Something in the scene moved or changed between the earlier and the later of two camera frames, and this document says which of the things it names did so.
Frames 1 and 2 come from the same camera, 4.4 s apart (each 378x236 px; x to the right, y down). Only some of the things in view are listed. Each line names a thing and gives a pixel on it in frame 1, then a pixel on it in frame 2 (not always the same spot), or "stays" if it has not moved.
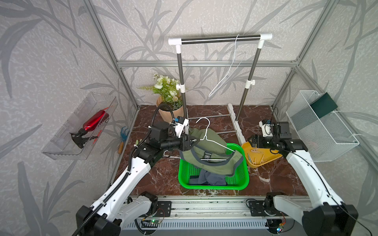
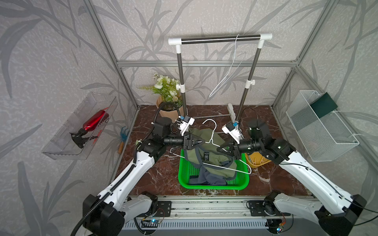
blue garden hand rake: x=124 y=135 stays
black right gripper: x=259 y=144 -> x=233 y=151
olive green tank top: x=211 y=154 stays
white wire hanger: x=205 y=136 -> x=211 y=140
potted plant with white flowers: x=170 y=103 stays
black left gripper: x=184 y=143 stays
